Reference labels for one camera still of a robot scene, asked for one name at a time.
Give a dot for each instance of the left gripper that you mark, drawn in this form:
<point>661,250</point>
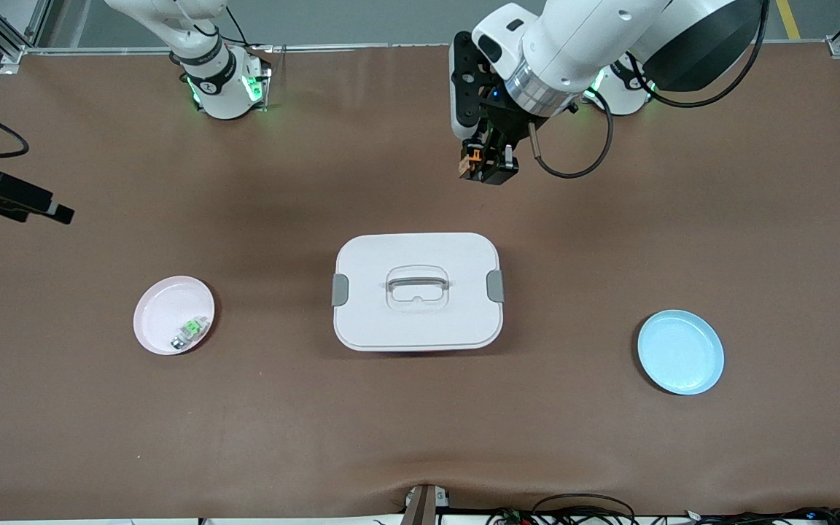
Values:
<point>502,122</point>

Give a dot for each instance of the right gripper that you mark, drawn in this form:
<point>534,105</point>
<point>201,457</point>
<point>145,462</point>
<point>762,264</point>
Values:
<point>10,192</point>

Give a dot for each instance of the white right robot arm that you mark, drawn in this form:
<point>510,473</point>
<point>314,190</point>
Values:
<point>223,80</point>

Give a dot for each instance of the grey box latch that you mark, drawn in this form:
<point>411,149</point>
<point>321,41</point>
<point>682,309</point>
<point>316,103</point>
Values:
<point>495,285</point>
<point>340,290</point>

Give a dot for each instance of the pink round plate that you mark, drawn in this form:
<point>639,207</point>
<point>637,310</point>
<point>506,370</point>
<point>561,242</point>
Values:
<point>165,313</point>

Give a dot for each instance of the white lidded storage box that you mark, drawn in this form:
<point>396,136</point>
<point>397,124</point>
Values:
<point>420,328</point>

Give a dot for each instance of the brown table mat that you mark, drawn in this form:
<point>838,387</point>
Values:
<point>420,423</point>

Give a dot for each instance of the light blue round plate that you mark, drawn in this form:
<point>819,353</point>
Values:
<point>682,357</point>

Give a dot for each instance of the metal table clamp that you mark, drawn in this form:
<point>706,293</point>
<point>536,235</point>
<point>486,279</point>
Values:
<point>424,507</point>

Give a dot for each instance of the aluminium table edge rail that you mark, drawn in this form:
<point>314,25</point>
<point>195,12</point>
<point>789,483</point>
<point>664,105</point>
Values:
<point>354,47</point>

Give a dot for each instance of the green and clear switch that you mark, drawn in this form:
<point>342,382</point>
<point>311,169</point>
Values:
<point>190,332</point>

